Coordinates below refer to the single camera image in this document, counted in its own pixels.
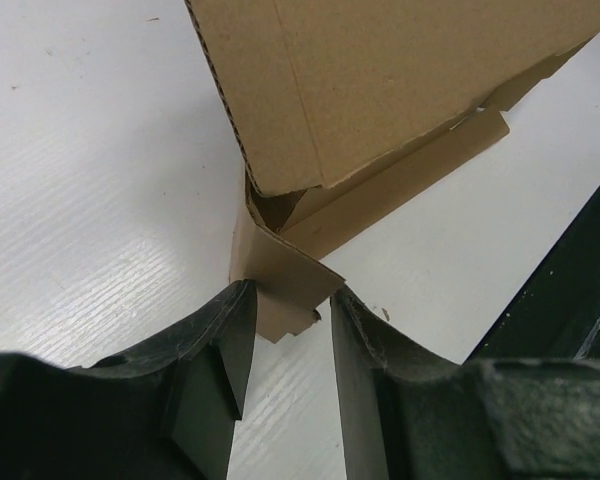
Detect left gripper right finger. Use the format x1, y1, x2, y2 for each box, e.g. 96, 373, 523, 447
330, 288, 600, 479

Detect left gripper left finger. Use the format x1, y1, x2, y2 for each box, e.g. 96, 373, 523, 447
0, 280, 257, 479

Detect brown cardboard box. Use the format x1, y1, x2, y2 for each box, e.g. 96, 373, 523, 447
187, 1, 600, 342

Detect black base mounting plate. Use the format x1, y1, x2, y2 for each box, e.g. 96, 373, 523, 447
469, 186, 600, 360

